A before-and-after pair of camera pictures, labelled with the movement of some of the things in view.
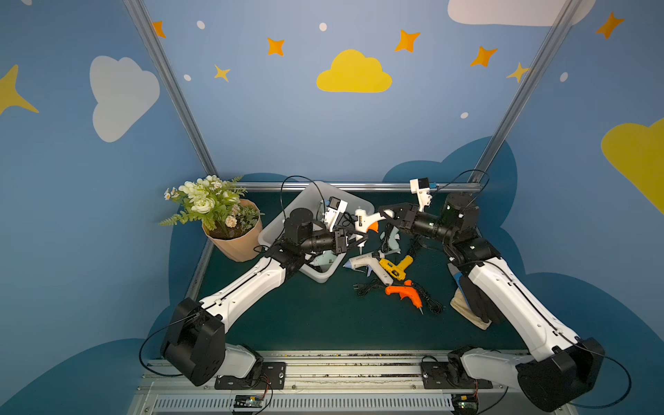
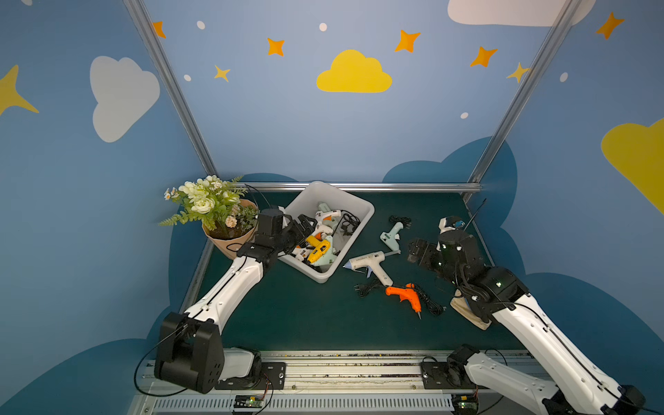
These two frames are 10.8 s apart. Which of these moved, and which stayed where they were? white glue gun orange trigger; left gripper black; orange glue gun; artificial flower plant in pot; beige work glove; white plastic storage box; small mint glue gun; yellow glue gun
Moved: yellow glue gun; white glue gun orange trigger; left gripper black
Stayed: beige work glove; white plastic storage box; orange glue gun; small mint glue gun; artificial flower plant in pot
